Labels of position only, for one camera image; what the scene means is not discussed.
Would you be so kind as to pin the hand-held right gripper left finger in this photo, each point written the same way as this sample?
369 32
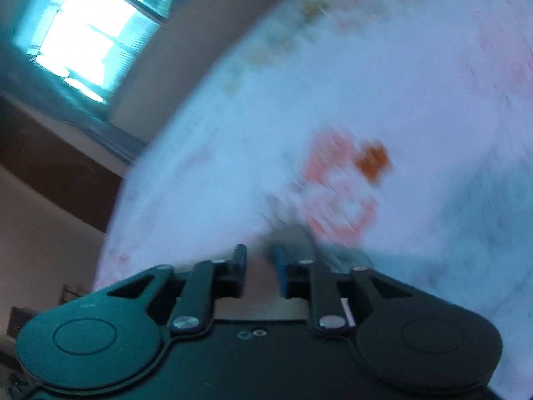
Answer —
239 268

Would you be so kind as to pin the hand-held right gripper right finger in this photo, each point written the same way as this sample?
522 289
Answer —
281 273

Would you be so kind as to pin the bed with pink floral sheet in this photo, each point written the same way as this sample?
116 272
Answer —
374 71

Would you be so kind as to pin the window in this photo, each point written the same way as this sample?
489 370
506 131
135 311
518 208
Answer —
83 29

